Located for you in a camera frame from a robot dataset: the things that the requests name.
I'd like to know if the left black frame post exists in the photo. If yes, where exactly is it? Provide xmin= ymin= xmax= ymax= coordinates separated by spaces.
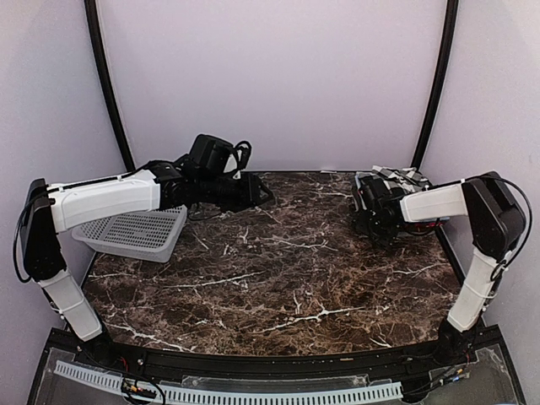
xmin=84 ymin=0 xmax=135 ymax=170

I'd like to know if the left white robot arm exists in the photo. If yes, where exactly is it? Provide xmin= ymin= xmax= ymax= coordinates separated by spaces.
xmin=12 ymin=134 xmax=273 ymax=368

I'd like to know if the grey plastic basket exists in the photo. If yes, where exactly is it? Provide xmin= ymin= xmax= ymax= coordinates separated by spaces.
xmin=72 ymin=206 xmax=187 ymax=263

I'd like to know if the white slotted cable duct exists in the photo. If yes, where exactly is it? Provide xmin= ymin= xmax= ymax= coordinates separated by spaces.
xmin=53 ymin=360 xmax=402 ymax=404

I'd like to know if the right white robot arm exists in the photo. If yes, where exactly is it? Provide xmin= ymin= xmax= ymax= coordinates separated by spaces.
xmin=352 ymin=166 xmax=533 ymax=332

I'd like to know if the right black frame post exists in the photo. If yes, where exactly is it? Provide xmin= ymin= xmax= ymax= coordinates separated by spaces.
xmin=411 ymin=0 xmax=459 ymax=169

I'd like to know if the red black shirt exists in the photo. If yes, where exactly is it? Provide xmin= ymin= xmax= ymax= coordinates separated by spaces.
xmin=401 ymin=221 xmax=445 ymax=236

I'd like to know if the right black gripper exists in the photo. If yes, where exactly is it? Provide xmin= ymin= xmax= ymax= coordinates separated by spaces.
xmin=349 ymin=208 xmax=398 ymax=251

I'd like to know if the black frame post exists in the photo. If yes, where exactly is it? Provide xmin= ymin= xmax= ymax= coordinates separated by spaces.
xmin=84 ymin=0 xmax=135 ymax=170
xmin=411 ymin=0 xmax=459 ymax=169

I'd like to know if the black front rail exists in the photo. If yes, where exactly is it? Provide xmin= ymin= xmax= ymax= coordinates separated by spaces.
xmin=50 ymin=328 xmax=503 ymax=381

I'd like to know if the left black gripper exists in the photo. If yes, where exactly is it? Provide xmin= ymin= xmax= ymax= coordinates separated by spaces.
xmin=197 ymin=171 xmax=274 ymax=213

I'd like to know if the light blue shirt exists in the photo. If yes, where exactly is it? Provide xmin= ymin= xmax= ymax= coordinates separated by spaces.
xmin=426 ymin=217 xmax=450 ymax=226

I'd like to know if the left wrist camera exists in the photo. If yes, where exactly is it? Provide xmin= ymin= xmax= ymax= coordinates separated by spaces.
xmin=227 ymin=140 xmax=252 ymax=178

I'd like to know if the black white plaid shirt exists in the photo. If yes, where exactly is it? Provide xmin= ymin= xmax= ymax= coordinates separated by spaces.
xmin=354 ymin=165 xmax=432 ymax=193

